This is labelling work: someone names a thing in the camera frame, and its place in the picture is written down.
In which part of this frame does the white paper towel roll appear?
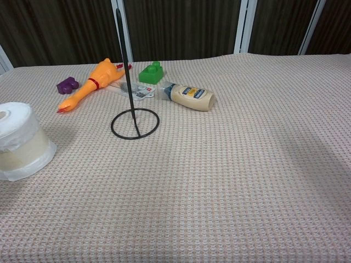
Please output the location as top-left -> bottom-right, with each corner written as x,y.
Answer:
0,101 -> 58,182

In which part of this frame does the mayonnaise squeeze bottle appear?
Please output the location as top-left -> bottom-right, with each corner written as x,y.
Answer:
158,82 -> 216,113

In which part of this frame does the beige waffle-weave tablecloth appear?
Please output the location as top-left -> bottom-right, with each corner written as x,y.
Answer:
0,53 -> 351,263

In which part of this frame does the clear blister pack card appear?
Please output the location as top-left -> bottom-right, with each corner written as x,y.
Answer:
111,80 -> 157,100

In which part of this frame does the green toy building block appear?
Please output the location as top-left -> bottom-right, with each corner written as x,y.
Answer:
138,61 -> 165,84

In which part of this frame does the orange rubber chicken toy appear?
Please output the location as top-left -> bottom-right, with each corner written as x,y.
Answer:
56,58 -> 134,114

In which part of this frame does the dark brown pleated curtain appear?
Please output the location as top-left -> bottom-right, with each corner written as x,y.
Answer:
0,0 -> 351,68

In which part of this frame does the purple toy building block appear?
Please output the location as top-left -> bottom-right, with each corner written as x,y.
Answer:
56,77 -> 81,95

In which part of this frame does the black wire roll stand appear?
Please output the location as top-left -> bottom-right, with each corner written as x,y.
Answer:
110,8 -> 161,139

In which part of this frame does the white frame post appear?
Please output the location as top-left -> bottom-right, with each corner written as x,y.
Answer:
298,0 -> 327,56
234,0 -> 258,55
0,44 -> 14,74
110,0 -> 134,63

